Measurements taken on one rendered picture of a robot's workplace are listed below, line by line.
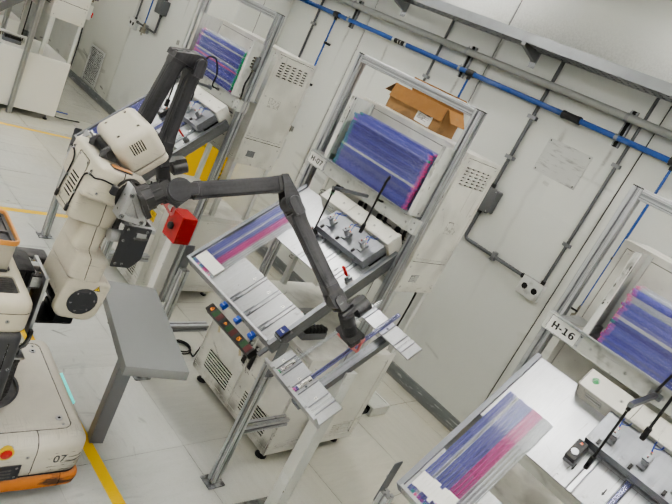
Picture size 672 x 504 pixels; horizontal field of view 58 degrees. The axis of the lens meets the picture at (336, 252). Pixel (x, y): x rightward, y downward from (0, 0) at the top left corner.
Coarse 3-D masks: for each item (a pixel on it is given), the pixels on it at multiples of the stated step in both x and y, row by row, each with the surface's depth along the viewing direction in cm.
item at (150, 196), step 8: (144, 184) 191; (152, 184) 191; (136, 192) 187; (144, 192) 188; (152, 192) 189; (160, 192) 191; (144, 200) 185; (152, 200) 189; (160, 200) 192; (144, 208) 187; (152, 208) 192; (144, 216) 192
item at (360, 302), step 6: (336, 300) 211; (342, 300) 212; (348, 300) 219; (354, 300) 216; (360, 300) 217; (366, 300) 217; (342, 306) 212; (348, 306) 213; (360, 306) 216; (366, 306) 217; (360, 312) 216; (366, 312) 218
